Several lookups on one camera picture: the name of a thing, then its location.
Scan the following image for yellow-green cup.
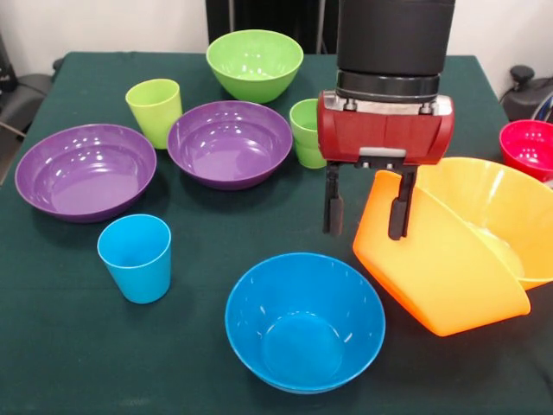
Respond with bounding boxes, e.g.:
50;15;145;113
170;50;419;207
124;78;183;150

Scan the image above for orange bowl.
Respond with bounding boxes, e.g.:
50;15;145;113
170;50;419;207
416;156;553;291
353;169;531;337

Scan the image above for red bowl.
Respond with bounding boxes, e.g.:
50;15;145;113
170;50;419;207
499;119;553;183

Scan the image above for purple bowl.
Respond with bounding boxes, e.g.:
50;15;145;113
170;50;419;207
14;123;158;224
167;99;294;191

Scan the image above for grey pedestal foot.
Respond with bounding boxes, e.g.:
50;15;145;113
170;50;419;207
500;64;553;125
0;58;64;131

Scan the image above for green bowl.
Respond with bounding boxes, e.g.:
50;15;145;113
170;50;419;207
205;29;305;105

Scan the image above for tangle of cables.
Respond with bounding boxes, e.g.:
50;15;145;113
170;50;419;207
530;94;553;123

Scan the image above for green cup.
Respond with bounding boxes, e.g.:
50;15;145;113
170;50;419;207
294;138;328;169
289;99;323;150

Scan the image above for blue cup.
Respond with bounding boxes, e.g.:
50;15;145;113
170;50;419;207
96;214;173;305

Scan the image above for dark green table cloth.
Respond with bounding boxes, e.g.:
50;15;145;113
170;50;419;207
0;51;553;415

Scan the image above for black equipment box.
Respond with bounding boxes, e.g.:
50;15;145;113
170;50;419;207
0;32;19;93

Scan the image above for blue bowl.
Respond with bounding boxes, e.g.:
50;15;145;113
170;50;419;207
224;252;386;395

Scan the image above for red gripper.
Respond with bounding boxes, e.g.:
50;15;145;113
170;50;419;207
316;90;455;240

